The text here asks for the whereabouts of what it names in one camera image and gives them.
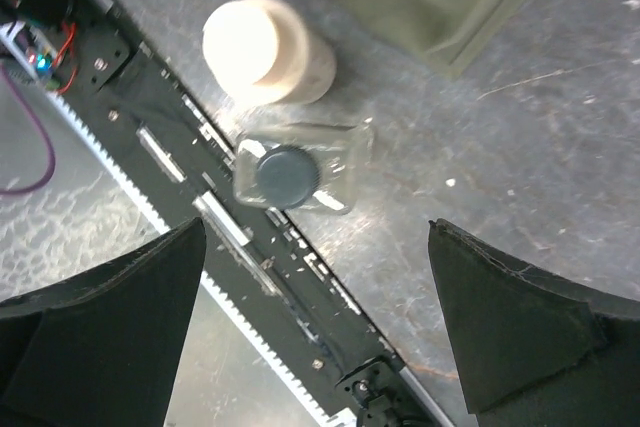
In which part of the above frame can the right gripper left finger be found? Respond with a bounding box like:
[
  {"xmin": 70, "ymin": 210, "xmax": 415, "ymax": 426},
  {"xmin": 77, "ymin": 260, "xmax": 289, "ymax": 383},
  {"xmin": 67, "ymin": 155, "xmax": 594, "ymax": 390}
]
[{"xmin": 0, "ymin": 216, "xmax": 208, "ymax": 427}]

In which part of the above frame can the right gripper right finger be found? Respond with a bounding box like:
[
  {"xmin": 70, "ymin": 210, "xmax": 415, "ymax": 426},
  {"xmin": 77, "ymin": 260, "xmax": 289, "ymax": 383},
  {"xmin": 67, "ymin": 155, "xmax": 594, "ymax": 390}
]
[{"xmin": 428, "ymin": 219, "xmax": 639, "ymax": 426}]

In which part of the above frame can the clear bottle dark label front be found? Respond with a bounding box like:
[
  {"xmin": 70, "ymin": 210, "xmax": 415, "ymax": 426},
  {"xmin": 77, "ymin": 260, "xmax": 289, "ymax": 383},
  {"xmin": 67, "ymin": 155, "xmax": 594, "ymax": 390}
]
[{"xmin": 233, "ymin": 123, "xmax": 374, "ymax": 215}]

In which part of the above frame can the light blue cable duct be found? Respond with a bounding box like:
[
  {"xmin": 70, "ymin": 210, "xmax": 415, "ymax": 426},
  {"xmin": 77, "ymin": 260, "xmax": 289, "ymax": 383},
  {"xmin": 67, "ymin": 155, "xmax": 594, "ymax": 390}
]
[{"xmin": 0, "ymin": 26, "xmax": 361, "ymax": 427}]

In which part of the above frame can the aluminium frame rail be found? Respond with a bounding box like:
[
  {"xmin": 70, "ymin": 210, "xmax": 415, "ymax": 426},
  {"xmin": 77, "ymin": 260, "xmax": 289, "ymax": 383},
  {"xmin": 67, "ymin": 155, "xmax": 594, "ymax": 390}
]
[{"xmin": 64, "ymin": 0, "xmax": 449, "ymax": 426}]

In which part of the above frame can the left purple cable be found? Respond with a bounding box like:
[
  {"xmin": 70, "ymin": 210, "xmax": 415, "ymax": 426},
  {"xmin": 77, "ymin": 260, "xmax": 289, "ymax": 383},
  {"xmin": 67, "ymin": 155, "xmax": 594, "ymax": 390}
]
[{"xmin": 0, "ymin": 61, "xmax": 57, "ymax": 197}]

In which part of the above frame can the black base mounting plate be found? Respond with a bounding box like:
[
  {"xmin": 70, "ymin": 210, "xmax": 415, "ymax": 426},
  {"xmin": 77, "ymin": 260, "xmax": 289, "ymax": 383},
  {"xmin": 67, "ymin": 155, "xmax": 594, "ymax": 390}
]
[{"xmin": 1, "ymin": 0, "xmax": 442, "ymax": 426}]

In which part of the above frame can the cream round jar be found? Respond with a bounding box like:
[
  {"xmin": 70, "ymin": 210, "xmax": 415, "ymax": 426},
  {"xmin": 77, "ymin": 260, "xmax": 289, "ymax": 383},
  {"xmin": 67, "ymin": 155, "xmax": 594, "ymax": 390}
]
[{"xmin": 202, "ymin": 0, "xmax": 337, "ymax": 107}]

